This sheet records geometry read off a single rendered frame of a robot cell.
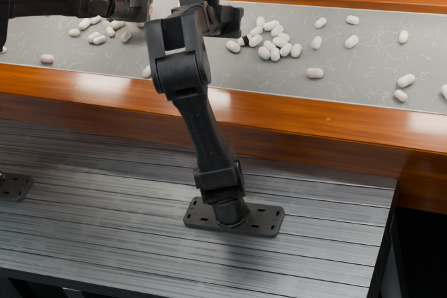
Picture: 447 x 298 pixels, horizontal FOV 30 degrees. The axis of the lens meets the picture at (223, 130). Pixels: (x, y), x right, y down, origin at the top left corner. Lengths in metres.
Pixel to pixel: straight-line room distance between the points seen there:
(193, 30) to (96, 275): 0.56
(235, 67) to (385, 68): 0.34
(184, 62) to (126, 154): 0.53
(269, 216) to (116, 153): 0.43
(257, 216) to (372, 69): 0.41
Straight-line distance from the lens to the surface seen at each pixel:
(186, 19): 1.40
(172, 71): 1.38
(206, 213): 1.67
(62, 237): 1.77
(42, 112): 2.01
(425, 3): 1.89
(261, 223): 1.62
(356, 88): 1.74
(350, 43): 1.83
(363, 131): 1.62
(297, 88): 1.77
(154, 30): 1.40
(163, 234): 1.68
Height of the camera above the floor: 1.93
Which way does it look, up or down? 43 degrees down
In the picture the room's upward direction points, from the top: 19 degrees counter-clockwise
